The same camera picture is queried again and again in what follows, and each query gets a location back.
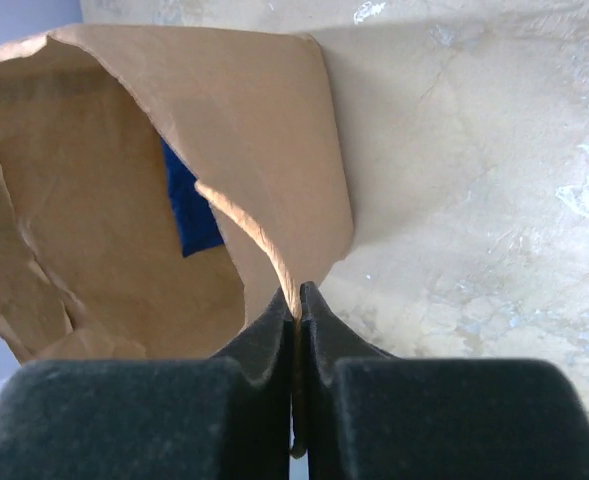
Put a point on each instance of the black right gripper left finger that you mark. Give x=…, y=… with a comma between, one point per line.
x=224, y=417

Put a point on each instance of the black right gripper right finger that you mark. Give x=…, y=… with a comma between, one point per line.
x=372, y=415

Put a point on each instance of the blue snack bag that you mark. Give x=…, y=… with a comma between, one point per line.
x=197, y=227

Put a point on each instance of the brown paper bag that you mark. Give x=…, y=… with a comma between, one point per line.
x=91, y=265

